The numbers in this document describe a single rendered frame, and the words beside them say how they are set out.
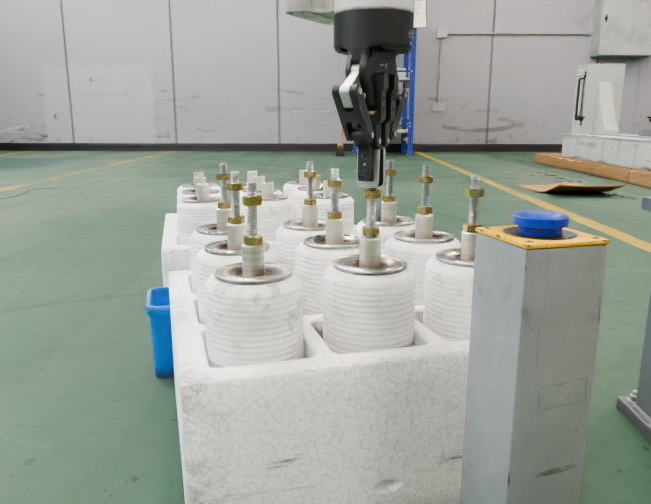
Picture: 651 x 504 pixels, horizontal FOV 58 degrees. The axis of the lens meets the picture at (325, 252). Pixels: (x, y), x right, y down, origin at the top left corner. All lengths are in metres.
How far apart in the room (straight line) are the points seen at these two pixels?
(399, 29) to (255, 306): 0.28
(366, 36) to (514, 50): 6.77
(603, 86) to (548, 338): 4.79
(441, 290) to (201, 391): 0.26
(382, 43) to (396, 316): 0.25
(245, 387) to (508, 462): 0.22
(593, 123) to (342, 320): 4.71
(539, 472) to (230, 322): 0.29
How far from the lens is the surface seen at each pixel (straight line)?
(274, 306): 0.54
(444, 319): 0.63
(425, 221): 0.74
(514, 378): 0.46
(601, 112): 5.12
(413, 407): 0.59
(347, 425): 0.57
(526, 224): 0.46
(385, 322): 0.58
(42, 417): 0.92
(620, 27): 7.52
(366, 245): 0.59
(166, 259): 1.04
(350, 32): 0.56
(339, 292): 0.58
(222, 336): 0.56
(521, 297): 0.44
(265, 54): 7.04
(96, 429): 0.86
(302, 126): 6.98
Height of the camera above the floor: 0.40
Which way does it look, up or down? 13 degrees down
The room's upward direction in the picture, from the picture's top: straight up
